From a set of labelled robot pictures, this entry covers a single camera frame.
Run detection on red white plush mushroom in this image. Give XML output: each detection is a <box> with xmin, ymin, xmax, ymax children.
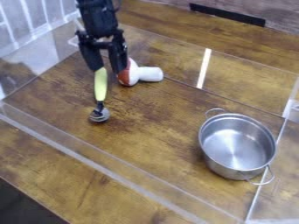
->
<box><xmin>116</xmin><ymin>58</ymin><xmax>164</xmax><ymax>87</ymax></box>

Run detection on green handled metal spoon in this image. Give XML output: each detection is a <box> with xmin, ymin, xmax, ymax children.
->
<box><xmin>89</xmin><ymin>67</ymin><xmax>109</xmax><ymax>123</ymax></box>

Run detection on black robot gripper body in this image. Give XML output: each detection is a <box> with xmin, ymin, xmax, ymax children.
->
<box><xmin>76</xmin><ymin>0</ymin><xmax>127</xmax><ymax>50</ymax></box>

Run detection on stainless steel pot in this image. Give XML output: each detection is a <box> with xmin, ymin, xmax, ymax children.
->
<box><xmin>199</xmin><ymin>108</ymin><xmax>276</xmax><ymax>186</ymax></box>

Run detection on clear acrylic enclosure wall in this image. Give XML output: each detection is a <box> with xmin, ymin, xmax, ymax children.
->
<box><xmin>0</xmin><ymin>27</ymin><xmax>299</xmax><ymax>224</ymax></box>

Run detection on clear acrylic triangle stand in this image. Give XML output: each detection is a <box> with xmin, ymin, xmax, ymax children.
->
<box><xmin>68</xmin><ymin>18</ymin><xmax>84</xmax><ymax>47</ymax></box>

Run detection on black bar on table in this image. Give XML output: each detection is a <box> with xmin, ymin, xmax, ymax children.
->
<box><xmin>189</xmin><ymin>3</ymin><xmax>267</xmax><ymax>27</ymax></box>

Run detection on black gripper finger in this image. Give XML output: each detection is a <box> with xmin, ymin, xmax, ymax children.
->
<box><xmin>107</xmin><ymin>43</ymin><xmax>127</xmax><ymax>74</ymax></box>
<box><xmin>79</xmin><ymin>43</ymin><xmax>104</xmax><ymax>72</ymax></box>

